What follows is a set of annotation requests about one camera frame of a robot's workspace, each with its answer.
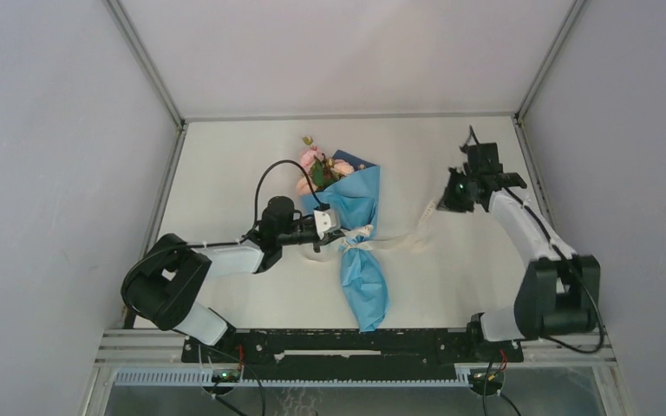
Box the pink rose stem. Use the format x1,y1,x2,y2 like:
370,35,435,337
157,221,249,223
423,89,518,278
331,159,356,177
296,177,317,196
299,136,326,191

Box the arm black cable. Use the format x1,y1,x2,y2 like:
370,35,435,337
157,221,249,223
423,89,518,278
120,159,330,314
467,126,606,354

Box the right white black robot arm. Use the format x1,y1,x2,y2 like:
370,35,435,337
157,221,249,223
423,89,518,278
437,167,601,361

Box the white slotted cable duct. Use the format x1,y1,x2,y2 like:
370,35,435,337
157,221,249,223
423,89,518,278
114,368,473,387

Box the aluminium front frame rail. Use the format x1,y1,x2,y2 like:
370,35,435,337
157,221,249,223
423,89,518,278
95,329,618,367

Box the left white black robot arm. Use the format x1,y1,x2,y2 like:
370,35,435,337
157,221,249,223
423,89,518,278
121,196,343,361

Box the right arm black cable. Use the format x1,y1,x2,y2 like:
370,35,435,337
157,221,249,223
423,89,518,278
467,126,606,354

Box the blue wrapping paper sheet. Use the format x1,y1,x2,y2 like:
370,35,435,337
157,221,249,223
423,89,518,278
300,151,389,332

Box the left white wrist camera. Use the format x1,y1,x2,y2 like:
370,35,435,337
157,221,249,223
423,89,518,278
313,208,341,239

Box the cream ribbon strap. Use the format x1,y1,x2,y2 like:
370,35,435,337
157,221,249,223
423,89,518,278
307,198,439,264

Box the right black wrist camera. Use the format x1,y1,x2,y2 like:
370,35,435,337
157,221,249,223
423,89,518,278
461,142,503,173

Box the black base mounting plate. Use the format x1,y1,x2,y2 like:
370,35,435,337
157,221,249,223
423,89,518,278
180,328,524,381

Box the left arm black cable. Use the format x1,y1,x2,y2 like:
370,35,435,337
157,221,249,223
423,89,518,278
120,159,330,314

